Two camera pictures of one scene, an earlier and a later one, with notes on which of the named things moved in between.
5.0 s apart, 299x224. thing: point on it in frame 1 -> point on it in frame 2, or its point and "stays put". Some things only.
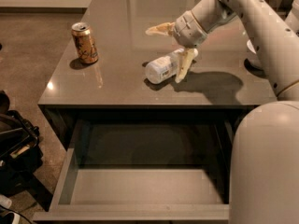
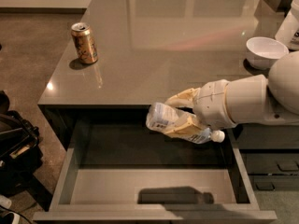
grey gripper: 188,29 -> 213,103
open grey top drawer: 144,170 stays put
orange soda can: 85,43 stays put
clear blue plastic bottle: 164,67 -> 181,124
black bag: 21,151 stays put
